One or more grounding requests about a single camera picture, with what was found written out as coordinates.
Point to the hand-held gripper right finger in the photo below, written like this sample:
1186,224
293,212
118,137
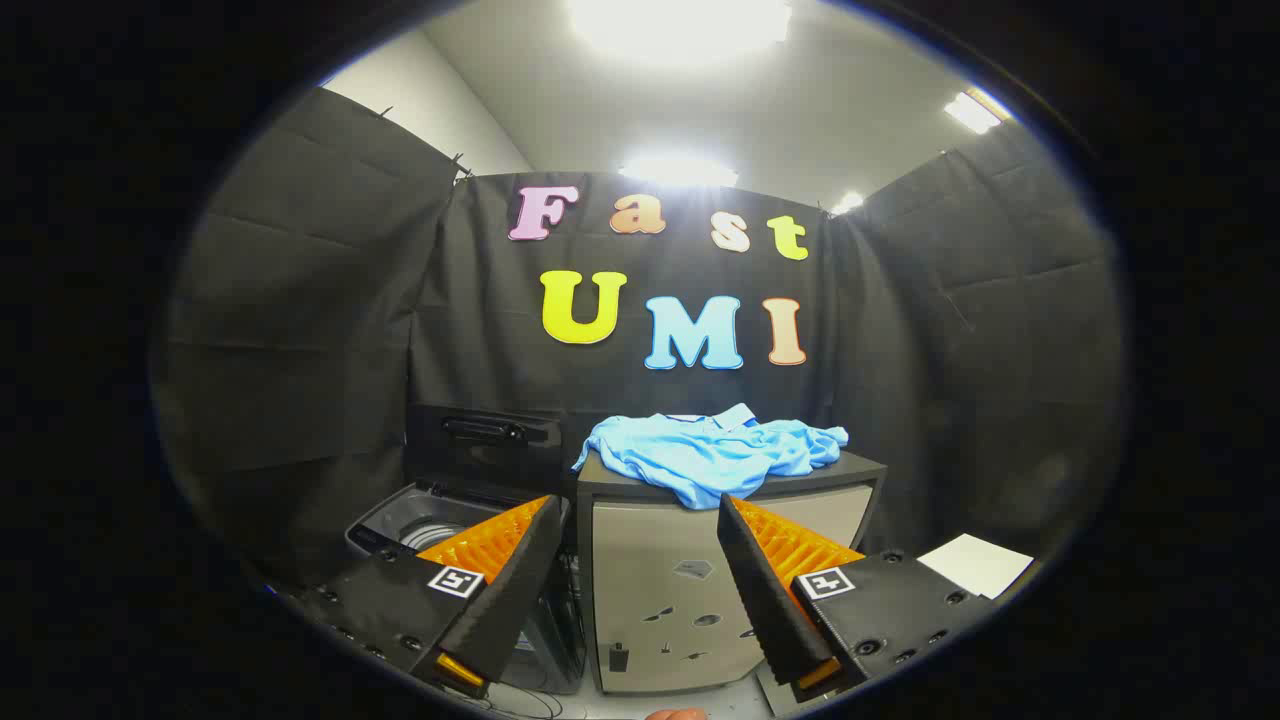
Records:
760,590

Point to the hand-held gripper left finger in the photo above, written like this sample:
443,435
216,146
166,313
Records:
520,580

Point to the grey top-load washing machine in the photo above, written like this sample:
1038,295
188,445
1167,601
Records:
430,527

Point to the light blue polo shirt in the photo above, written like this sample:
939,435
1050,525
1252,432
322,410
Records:
700,455

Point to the grey cabinet with dark top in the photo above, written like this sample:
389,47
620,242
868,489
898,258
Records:
650,560

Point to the white paper sheet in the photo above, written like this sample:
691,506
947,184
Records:
975,565

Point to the black backdrop cloth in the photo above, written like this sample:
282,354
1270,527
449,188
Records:
350,300

